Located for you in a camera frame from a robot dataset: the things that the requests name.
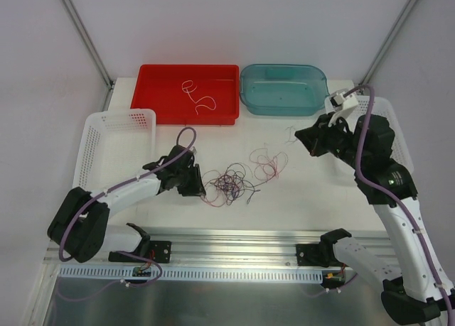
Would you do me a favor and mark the left aluminium frame post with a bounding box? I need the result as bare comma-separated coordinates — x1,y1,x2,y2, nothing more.
53,0,114,91

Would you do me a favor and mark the bundle of thin wires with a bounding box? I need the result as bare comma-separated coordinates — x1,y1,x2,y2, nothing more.
202,126,299,208

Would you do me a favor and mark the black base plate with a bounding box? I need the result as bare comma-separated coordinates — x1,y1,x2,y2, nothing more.
108,240,172,263
296,243,342,268

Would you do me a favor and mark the white slotted cable duct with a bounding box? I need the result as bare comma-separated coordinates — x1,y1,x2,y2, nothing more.
58,264,323,284

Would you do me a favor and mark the white perforated basket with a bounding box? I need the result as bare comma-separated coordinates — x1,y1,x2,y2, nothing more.
73,109,156,191
346,95,414,174

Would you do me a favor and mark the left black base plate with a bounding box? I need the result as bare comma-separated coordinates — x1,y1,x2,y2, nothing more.
108,240,172,263

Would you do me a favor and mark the right white perforated basket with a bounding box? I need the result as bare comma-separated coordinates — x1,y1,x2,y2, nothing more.
346,95,414,174

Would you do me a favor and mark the left white perforated basket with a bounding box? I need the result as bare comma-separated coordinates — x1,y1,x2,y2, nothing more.
73,109,156,191

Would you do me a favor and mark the aluminium mounting rail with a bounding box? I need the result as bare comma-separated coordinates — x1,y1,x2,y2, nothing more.
44,226,399,270

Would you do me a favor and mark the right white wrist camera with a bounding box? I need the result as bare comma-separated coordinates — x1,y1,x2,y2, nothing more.
324,89,358,127

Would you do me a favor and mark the white wire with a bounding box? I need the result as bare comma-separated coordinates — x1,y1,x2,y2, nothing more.
181,79,218,114

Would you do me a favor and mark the aluminium frame post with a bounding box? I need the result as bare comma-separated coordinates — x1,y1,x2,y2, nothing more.
358,0,421,85
53,0,114,91

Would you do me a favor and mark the right aluminium frame post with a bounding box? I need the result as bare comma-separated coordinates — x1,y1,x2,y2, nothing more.
358,0,421,85

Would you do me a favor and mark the red plastic tray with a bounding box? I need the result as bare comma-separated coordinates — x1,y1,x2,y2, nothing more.
130,65,240,126

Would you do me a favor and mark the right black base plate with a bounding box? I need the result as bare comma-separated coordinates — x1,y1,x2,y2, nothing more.
296,243,342,268

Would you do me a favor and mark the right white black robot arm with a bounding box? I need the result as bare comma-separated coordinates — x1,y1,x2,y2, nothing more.
294,114,454,325

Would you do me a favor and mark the teal translucent plastic tub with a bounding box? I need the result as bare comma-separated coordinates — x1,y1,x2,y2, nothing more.
240,64,329,116

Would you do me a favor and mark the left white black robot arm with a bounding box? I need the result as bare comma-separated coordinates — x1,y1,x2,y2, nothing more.
47,145,205,263

